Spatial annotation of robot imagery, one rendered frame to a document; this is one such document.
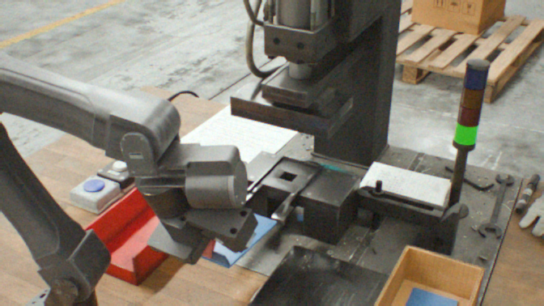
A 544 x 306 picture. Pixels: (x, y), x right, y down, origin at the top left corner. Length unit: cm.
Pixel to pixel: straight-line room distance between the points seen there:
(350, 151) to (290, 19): 44
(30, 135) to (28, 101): 274
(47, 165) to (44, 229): 55
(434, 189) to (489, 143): 219
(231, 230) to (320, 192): 36
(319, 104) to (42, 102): 44
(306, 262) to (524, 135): 257
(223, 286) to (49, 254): 30
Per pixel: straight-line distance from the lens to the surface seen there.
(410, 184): 120
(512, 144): 341
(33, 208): 86
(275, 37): 98
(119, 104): 73
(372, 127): 127
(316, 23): 97
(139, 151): 71
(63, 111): 75
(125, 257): 111
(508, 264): 114
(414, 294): 103
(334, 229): 109
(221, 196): 72
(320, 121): 99
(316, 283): 101
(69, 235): 88
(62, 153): 144
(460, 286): 103
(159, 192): 75
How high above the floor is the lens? 160
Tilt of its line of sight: 31 degrees down
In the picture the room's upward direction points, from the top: straight up
